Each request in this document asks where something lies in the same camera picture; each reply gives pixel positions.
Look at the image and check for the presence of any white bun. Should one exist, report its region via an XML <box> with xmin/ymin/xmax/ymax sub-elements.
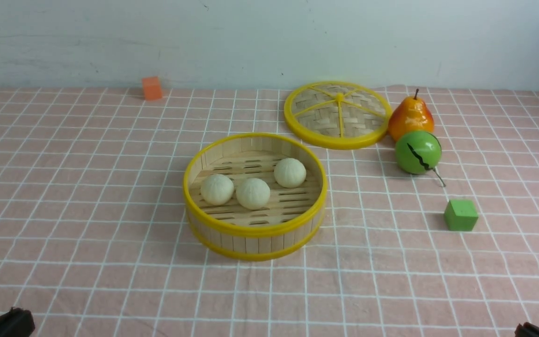
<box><xmin>200</xmin><ymin>174</ymin><xmax>235</xmax><ymax>205</ymax></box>
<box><xmin>274</xmin><ymin>158</ymin><xmax>306</xmax><ymax>188</ymax></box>
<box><xmin>236</xmin><ymin>178</ymin><xmax>271</xmax><ymax>210</ymax></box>

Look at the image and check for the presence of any yellow bamboo steamer tray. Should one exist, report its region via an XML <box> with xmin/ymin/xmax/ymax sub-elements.
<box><xmin>182</xmin><ymin>132</ymin><xmax>328</xmax><ymax>261</ymax></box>

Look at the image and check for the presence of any yellow bamboo steamer lid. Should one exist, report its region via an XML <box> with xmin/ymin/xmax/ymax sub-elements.
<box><xmin>283</xmin><ymin>81</ymin><xmax>392</xmax><ymax>151</ymax></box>

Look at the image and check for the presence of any orange cube block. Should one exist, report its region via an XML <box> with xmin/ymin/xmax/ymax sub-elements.
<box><xmin>141</xmin><ymin>76</ymin><xmax>163</xmax><ymax>101</ymax></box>

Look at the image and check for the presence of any green toy watermelon ball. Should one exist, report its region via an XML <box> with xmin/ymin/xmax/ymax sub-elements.
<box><xmin>395</xmin><ymin>130</ymin><xmax>446</xmax><ymax>187</ymax></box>

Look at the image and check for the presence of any orange yellow toy pear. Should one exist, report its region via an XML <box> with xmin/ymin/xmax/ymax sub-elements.
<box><xmin>387</xmin><ymin>88</ymin><xmax>435</xmax><ymax>142</ymax></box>

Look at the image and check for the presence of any pink checkered tablecloth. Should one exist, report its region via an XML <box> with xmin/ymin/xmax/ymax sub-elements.
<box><xmin>0</xmin><ymin>88</ymin><xmax>539</xmax><ymax>337</ymax></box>

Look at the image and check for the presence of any green cube block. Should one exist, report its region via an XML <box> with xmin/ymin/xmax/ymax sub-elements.
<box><xmin>444</xmin><ymin>199</ymin><xmax>479</xmax><ymax>232</ymax></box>

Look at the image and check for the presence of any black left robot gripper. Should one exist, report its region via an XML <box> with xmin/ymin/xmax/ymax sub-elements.
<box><xmin>0</xmin><ymin>307</ymin><xmax>36</xmax><ymax>337</ymax></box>

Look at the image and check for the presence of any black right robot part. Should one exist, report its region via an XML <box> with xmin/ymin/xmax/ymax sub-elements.
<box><xmin>515</xmin><ymin>322</ymin><xmax>539</xmax><ymax>337</ymax></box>

